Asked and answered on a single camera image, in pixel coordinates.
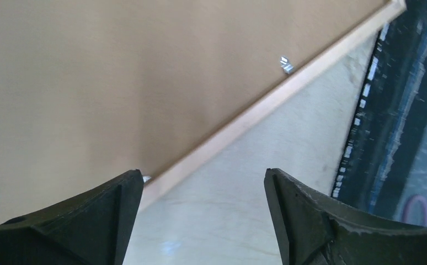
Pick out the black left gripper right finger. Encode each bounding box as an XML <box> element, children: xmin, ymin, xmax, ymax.
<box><xmin>264</xmin><ymin>168</ymin><xmax>427</xmax><ymax>264</ymax></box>

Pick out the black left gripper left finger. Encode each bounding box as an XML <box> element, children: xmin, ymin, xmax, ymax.
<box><xmin>0</xmin><ymin>169</ymin><xmax>144</xmax><ymax>264</ymax></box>

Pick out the brown backing board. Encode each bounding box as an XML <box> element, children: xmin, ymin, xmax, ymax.
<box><xmin>0</xmin><ymin>1</ymin><xmax>384</xmax><ymax>223</ymax></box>

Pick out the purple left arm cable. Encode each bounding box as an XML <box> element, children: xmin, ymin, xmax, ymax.
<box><xmin>402</xmin><ymin>194</ymin><xmax>427</xmax><ymax>226</ymax></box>

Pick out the wooden picture frame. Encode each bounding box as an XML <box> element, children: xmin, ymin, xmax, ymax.
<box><xmin>139</xmin><ymin>1</ymin><xmax>407</xmax><ymax>211</ymax></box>

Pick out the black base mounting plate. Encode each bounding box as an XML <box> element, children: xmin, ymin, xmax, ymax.
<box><xmin>331</xmin><ymin>1</ymin><xmax>427</xmax><ymax>226</ymax></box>

